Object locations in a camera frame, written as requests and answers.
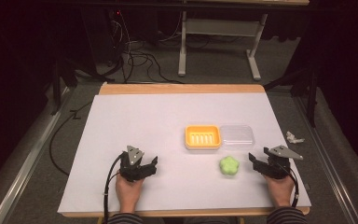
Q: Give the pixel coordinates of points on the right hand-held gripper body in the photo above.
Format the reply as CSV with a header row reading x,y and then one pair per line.
x,y
278,168

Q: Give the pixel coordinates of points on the white metal desk frame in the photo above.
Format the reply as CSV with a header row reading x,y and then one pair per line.
x,y
222,27

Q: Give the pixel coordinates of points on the green flower-shaped soap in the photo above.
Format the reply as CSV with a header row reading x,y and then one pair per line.
x,y
229,165

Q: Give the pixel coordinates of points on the clear plastic lid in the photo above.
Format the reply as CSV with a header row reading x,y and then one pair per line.
x,y
237,137

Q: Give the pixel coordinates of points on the white table mat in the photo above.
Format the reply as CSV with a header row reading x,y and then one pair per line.
x,y
155,149

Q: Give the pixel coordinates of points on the metal floor rail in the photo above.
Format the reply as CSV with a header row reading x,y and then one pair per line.
x,y
326,155
28,161

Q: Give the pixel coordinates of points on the black metal stand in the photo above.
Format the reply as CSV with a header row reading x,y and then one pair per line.
x,y
62,77
307,90

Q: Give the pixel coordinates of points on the person's right hand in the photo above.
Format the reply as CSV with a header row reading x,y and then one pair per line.
x,y
281,191

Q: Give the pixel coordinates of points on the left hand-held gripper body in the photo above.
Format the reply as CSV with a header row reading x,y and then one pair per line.
x,y
131,169

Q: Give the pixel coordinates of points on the crumpled white paper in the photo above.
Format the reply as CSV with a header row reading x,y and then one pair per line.
x,y
293,137

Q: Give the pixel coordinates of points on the yellow soap dish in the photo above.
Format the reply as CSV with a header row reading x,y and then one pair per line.
x,y
202,137

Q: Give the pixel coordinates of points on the dark computer tower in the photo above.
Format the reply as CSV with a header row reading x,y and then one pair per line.
x,y
113,37

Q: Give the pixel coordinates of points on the person's left hand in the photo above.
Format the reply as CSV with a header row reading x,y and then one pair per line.
x,y
128,194

